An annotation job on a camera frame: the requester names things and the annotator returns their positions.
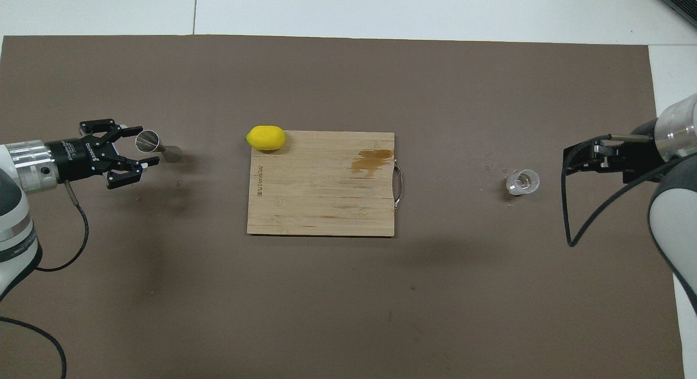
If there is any bamboo cutting board with handle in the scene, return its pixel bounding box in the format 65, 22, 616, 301
247, 131, 404, 237

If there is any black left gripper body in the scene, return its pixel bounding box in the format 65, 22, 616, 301
46, 135, 109, 182

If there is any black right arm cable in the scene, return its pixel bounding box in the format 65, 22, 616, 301
561, 133, 669, 248

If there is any steel double-cone jigger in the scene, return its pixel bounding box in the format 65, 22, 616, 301
135, 130, 183, 163

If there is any brown table mat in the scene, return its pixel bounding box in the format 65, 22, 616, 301
0, 35, 685, 379

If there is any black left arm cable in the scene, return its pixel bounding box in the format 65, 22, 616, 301
0, 182, 90, 379

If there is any small clear glass cup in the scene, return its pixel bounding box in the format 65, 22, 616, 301
505, 169, 541, 196

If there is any yellow lemon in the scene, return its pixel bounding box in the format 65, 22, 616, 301
246, 125, 286, 151

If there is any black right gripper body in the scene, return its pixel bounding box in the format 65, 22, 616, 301
622, 119, 668, 184

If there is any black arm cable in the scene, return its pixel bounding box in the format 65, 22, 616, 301
0, 182, 90, 379
561, 133, 669, 248

